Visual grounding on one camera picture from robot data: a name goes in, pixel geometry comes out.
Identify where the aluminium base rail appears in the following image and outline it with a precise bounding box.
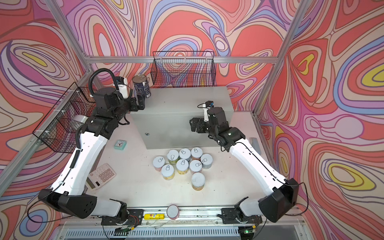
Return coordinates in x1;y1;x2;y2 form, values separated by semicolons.
52;206;313;240

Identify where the yellow can centre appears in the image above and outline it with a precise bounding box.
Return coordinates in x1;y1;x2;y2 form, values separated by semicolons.
176;159;189;175

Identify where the orange pink can pull tab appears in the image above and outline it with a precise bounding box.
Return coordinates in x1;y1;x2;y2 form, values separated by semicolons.
191;147;203;161

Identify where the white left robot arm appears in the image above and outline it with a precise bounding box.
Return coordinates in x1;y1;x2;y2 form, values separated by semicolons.
38;77;136;224

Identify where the pink can fruit print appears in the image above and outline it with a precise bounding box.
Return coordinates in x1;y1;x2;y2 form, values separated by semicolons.
189;160;203;174

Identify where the pink calculator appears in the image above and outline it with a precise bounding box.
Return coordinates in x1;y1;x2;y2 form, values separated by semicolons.
86;164;116;191

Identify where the black wire basket wall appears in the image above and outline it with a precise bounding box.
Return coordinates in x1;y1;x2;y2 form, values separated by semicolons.
151;50;216;88
33;83;96;153

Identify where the yellow can pull tab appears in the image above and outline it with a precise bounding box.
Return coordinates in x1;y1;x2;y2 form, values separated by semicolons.
161;164;175;181

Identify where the white roll in basket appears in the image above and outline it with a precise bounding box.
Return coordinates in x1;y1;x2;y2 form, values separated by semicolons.
72;115;88;124

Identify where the green can pull tab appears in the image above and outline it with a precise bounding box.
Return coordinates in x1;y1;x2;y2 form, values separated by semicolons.
167;150;180;165

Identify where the black wire basket left wall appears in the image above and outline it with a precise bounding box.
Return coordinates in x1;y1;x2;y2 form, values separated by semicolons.
33;83;96;153

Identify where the pink can front left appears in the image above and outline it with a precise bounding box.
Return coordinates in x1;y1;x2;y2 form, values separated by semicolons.
153;156;166;172

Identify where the yellow green can plastic lid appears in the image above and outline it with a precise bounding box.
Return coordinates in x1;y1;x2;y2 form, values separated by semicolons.
191;173;206;191

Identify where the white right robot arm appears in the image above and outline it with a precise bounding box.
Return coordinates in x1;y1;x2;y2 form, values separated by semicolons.
190;101;300;223

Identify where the teal can pull tab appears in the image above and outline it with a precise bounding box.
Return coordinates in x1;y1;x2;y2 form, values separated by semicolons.
179;148;192;162

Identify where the mint green alarm clock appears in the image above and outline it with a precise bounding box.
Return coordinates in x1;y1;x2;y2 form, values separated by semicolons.
114;140;127;151

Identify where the grey metal cabinet box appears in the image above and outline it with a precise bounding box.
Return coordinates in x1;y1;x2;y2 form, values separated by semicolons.
131;87;234;149

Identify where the teal can far right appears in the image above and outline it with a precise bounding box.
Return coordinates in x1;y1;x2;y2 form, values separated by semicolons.
200;154;213;169

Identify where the black wire basket back wall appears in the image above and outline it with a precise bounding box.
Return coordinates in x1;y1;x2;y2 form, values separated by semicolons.
151;50;216;88

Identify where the dark blue tin can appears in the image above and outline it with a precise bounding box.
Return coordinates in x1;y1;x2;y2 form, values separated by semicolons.
132;75;151;98

